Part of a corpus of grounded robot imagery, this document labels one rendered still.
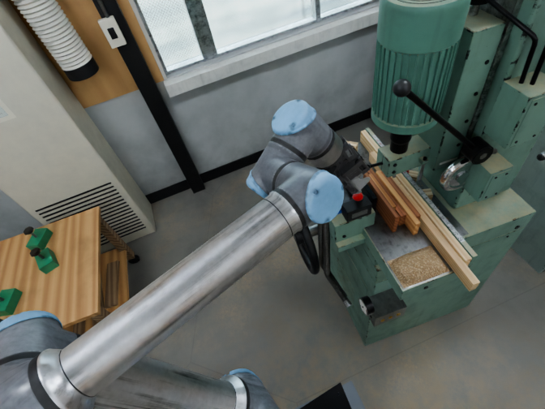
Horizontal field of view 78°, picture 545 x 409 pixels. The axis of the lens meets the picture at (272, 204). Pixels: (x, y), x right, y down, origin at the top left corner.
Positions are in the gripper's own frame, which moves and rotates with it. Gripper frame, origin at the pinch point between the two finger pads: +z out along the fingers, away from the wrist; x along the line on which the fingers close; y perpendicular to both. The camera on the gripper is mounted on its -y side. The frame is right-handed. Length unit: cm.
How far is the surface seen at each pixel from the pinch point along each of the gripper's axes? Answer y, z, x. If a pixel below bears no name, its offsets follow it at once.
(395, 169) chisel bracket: 12.0, 9.4, 4.3
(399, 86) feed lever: 21.8, -28.7, -6.8
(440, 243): 8.9, 17.9, -18.9
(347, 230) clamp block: -10.4, 9.5, -3.5
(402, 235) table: 1.5, 18.2, -10.7
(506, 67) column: 44.4, -5.7, -1.8
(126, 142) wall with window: -103, -3, 135
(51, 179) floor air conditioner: -127, -32, 103
